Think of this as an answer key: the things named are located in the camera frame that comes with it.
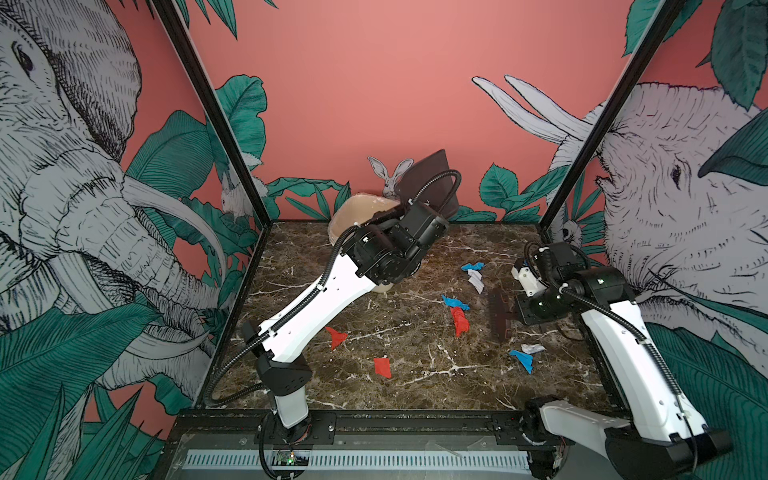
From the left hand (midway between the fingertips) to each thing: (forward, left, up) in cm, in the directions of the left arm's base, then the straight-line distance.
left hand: (376, 214), depth 64 cm
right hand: (-15, -33, -18) cm, 40 cm away
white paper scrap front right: (-16, -45, -41) cm, 64 cm away
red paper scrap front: (-20, -1, -42) cm, 46 cm away
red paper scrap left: (-10, +13, -43) cm, 46 cm away
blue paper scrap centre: (+1, -25, -42) cm, 49 cm away
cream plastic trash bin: (+20, +7, -18) cm, 28 cm away
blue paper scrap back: (+15, -36, -42) cm, 57 cm away
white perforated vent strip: (-41, +4, -42) cm, 59 cm away
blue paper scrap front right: (-19, -42, -41) cm, 62 cm away
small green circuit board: (-40, +23, -41) cm, 62 cm away
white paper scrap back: (+8, -34, -40) cm, 53 cm away
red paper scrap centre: (-7, -26, -41) cm, 49 cm away
